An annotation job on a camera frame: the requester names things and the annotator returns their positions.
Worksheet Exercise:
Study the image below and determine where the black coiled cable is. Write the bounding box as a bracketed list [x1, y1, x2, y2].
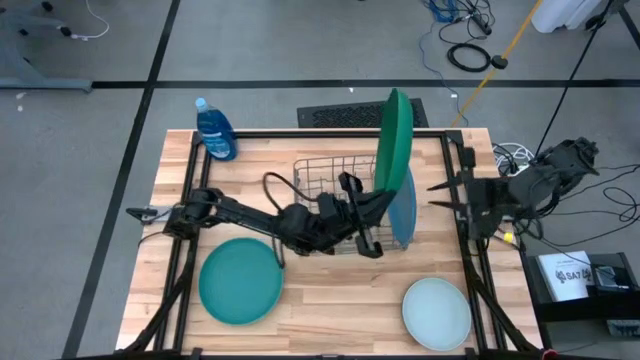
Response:
[446, 42, 492, 74]

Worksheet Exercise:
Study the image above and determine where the white power cable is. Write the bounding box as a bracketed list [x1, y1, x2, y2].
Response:
[69, 0, 110, 41]

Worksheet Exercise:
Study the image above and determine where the teal plate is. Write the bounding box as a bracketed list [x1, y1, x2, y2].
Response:
[197, 237, 285, 327]

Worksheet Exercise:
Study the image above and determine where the white cable bundle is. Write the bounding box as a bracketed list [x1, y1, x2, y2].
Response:
[492, 142, 536, 176]

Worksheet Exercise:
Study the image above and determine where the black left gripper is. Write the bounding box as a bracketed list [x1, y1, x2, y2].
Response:
[314, 171, 397, 260]

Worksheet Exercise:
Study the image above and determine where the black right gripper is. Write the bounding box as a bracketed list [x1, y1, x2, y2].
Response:
[427, 169, 506, 236]

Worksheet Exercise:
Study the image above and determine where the blue cable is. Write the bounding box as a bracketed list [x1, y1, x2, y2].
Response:
[418, 0, 471, 126]

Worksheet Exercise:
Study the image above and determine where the blue dish soap bottle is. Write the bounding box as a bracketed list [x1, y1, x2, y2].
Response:
[194, 96, 239, 163]

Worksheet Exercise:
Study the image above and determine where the yellow hanging cord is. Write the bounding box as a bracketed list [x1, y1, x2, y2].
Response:
[451, 0, 545, 129]

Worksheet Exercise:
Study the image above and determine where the white printed booklet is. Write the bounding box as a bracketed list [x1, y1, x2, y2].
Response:
[538, 250, 597, 303]

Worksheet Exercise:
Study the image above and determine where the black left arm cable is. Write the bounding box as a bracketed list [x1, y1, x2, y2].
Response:
[262, 171, 322, 212]

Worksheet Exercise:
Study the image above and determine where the dark green plate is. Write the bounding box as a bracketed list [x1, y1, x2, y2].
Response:
[373, 87, 415, 194]

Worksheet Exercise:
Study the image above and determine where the blue plate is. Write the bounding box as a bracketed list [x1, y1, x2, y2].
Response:
[387, 167, 419, 250]

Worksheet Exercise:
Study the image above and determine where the black power strip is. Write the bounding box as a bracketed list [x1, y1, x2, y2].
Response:
[469, 12, 494, 36]

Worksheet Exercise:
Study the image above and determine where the grey wire dish rack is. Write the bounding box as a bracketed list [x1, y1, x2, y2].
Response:
[292, 154, 409, 254]

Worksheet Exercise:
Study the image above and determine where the black handheld device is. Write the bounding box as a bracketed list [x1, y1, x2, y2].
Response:
[591, 264, 632, 292]

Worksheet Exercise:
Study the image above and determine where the pale mint plate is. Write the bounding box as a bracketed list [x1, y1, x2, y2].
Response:
[401, 277, 473, 353]

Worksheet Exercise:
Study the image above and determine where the black storage case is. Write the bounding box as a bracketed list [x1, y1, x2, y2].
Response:
[523, 251, 640, 324]

